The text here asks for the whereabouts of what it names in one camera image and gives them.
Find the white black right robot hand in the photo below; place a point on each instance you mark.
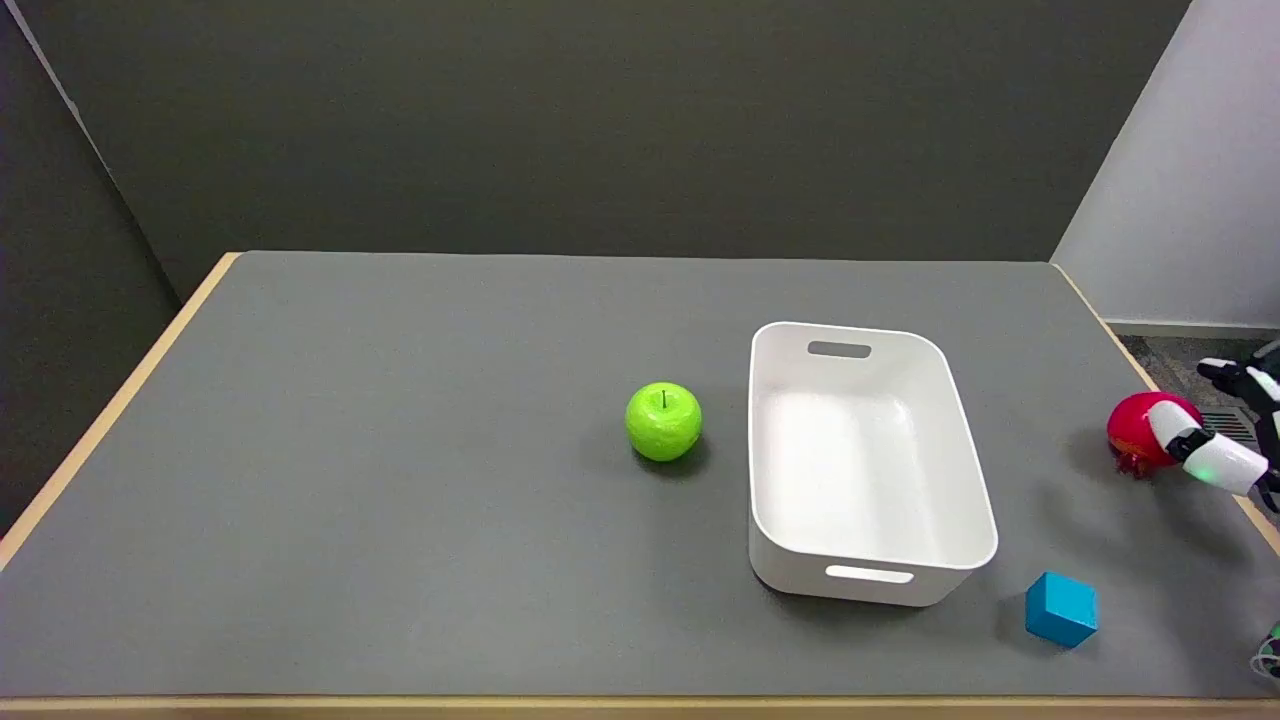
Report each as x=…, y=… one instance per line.
x=1225, y=460

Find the red pomegranate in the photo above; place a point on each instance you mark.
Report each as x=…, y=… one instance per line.
x=1136, y=432

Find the blue cube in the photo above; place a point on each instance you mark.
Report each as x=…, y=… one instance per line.
x=1061, y=608

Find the white plastic bin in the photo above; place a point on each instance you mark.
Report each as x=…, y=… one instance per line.
x=866, y=470

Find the green apple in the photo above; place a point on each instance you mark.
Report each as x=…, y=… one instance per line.
x=663, y=421

